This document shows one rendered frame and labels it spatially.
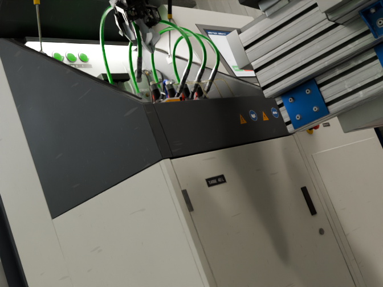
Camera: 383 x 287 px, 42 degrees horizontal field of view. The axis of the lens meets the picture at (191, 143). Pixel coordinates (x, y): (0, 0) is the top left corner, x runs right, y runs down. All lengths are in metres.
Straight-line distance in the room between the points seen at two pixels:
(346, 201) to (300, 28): 0.99
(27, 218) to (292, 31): 1.16
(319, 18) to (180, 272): 0.71
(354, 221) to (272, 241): 0.53
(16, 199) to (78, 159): 0.42
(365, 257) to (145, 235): 0.90
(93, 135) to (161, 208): 0.32
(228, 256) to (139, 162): 0.35
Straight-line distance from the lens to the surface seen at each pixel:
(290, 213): 1.65
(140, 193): 1.38
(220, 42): 2.32
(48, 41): 1.96
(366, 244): 2.01
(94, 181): 1.52
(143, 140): 1.34
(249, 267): 1.42
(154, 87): 1.77
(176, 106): 1.41
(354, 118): 1.21
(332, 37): 1.10
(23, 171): 1.84
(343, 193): 1.98
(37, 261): 1.88
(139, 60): 1.65
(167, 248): 1.35
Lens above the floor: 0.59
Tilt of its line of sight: 9 degrees up
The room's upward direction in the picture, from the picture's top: 21 degrees counter-clockwise
